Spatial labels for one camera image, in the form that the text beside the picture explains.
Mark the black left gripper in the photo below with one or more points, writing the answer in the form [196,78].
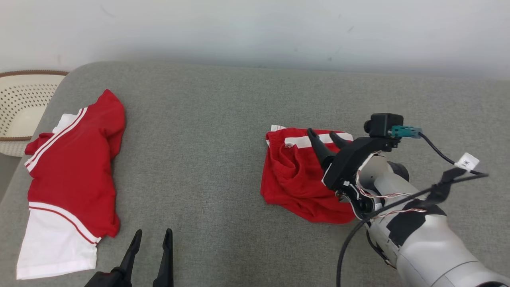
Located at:
[103,281]

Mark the red shorts with white stripe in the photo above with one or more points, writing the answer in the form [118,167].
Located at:
[295,183]

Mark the grey fabric sofa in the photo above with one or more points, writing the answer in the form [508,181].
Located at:
[199,159]

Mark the red and white t-shirt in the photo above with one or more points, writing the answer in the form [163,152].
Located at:
[75,175]

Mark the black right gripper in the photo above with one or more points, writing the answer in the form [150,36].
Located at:
[346,163]

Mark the cream laundry basket brown rim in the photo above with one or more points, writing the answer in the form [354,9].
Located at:
[24,107]

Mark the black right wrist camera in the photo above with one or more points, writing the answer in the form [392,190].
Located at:
[384,124]

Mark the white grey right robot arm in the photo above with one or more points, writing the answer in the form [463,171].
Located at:
[430,251]

